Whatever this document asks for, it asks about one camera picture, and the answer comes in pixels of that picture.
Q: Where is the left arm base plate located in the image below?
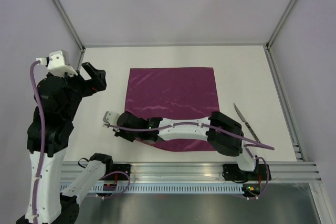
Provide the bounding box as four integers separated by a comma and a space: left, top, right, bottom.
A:
109, 164, 132, 181

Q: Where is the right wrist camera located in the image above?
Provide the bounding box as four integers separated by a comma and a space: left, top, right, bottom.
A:
102, 111, 120, 127

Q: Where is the purple cable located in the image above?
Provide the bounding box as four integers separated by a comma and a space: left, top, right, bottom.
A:
29, 60, 45, 219
104, 121, 275, 151

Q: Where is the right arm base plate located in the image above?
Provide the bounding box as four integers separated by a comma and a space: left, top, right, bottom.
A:
222, 164, 271, 183

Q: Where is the steel table knife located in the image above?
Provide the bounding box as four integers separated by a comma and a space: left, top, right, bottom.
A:
233, 103, 261, 143

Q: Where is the aluminium frame post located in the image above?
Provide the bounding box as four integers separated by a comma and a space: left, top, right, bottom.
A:
38, 0, 85, 51
264, 0, 298, 50

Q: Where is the right aluminium frame post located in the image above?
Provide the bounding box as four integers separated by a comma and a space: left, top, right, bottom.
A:
264, 0, 298, 50

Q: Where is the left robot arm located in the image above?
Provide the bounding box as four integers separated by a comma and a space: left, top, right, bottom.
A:
17, 60, 114, 223

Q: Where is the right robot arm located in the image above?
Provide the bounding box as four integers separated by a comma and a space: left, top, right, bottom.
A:
113, 112, 259, 179

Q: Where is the white slotted cable duct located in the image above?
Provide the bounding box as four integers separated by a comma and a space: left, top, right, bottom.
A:
89, 183, 243, 194

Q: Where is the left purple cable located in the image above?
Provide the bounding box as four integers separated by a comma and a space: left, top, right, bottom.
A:
29, 60, 45, 219

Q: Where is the purple cloth napkin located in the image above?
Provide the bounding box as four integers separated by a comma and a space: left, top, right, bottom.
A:
124, 67, 220, 153

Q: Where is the aluminium front rail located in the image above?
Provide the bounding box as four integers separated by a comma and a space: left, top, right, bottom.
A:
59, 161, 322, 183

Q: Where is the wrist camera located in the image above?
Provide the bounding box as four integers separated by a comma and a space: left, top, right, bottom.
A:
102, 111, 120, 127
36, 50, 78, 77

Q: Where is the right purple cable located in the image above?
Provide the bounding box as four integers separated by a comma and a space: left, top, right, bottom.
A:
104, 121, 275, 151

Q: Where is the left aluminium frame post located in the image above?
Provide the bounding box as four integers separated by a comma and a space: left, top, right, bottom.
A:
38, 0, 85, 51

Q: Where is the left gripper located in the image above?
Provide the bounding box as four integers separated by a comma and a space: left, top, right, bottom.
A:
58, 61, 107, 120

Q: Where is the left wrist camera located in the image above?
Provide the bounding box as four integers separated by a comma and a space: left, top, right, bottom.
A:
36, 50, 78, 77

